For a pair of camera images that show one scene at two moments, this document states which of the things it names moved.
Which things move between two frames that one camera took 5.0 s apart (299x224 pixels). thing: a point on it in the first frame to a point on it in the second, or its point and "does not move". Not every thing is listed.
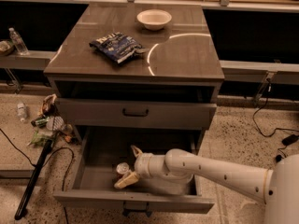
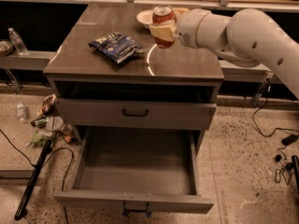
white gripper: [144, 165] to [187, 26]
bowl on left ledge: [6, 48] does not move
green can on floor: [40, 121] does not move
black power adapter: [290, 140] does not move
